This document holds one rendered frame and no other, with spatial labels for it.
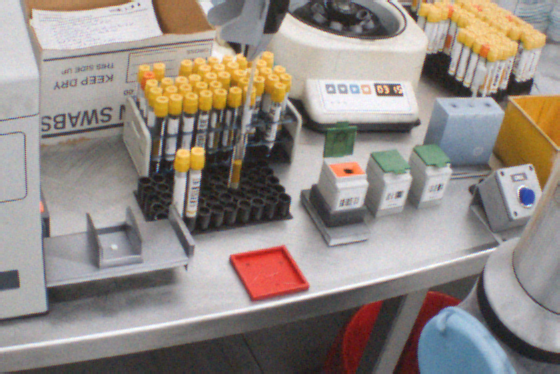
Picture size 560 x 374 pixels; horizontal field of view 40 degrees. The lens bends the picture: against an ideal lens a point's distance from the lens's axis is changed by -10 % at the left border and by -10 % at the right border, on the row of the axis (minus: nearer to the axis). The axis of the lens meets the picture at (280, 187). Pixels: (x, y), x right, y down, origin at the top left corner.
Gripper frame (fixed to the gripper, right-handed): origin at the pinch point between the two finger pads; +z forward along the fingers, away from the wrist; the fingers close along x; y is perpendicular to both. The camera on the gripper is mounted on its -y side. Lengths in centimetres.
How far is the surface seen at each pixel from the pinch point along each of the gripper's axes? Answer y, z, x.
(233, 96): -1.3, 10.3, -5.9
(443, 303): -55, 66, -10
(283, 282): -0.6, 21.3, 14.4
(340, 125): -11.1, 9.8, 2.9
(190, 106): 4.2, 10.8, -5.6
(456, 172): -32.7, 20.5, 2.5
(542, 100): -51, 12, -1
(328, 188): -9.2, 16.2, 6.1
